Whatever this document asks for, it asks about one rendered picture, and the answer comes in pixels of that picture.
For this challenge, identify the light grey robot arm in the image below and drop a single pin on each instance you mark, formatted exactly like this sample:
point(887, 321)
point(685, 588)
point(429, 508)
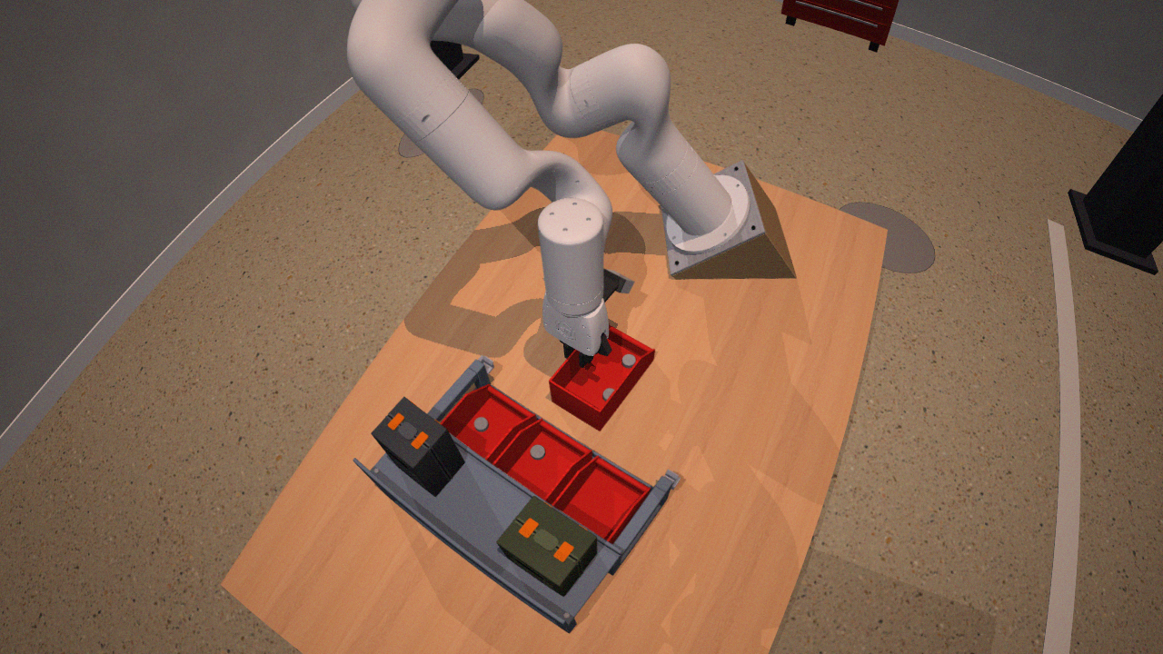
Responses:
point(391, 60)

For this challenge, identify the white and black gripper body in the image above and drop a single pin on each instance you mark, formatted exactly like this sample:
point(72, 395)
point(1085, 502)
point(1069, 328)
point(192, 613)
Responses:
point(582, 332)

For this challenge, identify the grey metal shelf rack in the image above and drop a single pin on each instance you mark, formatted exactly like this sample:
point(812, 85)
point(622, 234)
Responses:
point(479, 503)

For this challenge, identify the red bin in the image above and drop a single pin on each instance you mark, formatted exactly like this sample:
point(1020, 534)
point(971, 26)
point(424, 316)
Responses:
point(486, 402)
point(598, 499)
point(551, 471)
point(602, 373)

